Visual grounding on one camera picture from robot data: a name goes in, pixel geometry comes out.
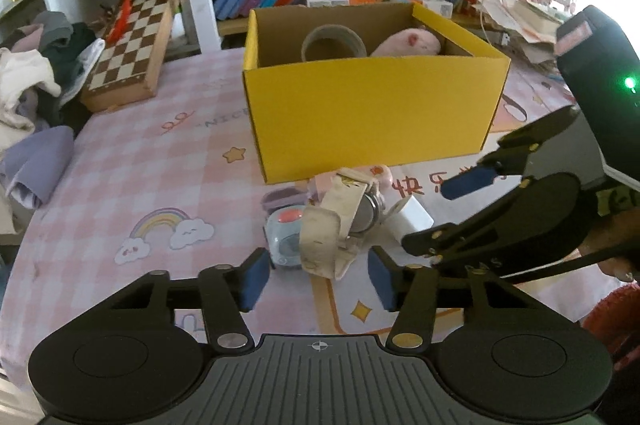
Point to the pile of clothes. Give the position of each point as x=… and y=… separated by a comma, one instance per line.
x=30, y=75

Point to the pink plush toy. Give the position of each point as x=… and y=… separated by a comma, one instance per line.
x=405, y=42

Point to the wooden chessboard box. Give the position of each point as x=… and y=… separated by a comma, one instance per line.
x=130, y=50

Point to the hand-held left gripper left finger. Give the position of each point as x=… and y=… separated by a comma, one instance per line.
x=254, y=279

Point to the small white carton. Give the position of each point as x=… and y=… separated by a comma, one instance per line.
x=439, y=7

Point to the small light blue alarm clock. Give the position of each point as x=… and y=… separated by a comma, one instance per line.
x=285, y=246

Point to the red bottle with white cap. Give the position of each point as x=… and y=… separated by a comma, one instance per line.
x=124, y=12

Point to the small grey case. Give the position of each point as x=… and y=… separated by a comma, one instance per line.
x=280, y=197

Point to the yellow cardboard box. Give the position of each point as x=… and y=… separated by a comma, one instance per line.
x=370, y=115

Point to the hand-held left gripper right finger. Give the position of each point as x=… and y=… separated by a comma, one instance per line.
x=381, y=281

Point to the pink checked tablecloth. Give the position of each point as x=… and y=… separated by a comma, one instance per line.
x=150, y=165

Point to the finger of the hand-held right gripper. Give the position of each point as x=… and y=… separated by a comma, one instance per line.
x=467, y=184
x=440, y=241

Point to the person's right hand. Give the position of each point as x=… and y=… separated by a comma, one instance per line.
x=617, y=235

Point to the purple cloth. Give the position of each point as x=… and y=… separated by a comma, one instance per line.
x=40, y=160

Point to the pile of papers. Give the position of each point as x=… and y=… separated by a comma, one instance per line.
x=520, y=22

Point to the white charger adapter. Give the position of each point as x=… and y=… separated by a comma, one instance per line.
x=412, y=215

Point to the small white flat box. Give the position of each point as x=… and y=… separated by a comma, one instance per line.
x=326, y=1

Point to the brown tape roll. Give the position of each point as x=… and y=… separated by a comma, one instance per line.
x=358, y=46

